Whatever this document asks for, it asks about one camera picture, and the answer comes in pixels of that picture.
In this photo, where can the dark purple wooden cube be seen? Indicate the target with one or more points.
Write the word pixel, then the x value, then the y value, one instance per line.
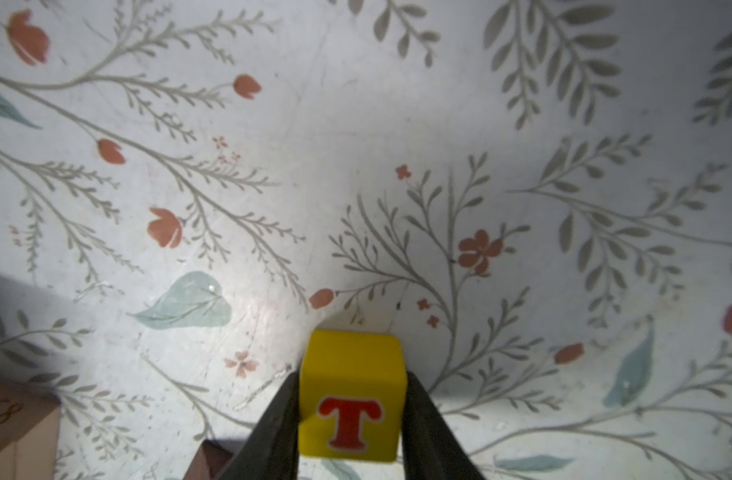
pixel 210 458

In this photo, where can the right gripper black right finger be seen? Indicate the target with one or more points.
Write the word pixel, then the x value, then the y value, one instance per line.
pixel 430 449

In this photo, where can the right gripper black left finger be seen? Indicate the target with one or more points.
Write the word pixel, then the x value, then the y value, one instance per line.
pixel 271 451

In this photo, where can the yellow letter T cube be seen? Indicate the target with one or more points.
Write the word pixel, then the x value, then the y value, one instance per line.
pixel 352 396

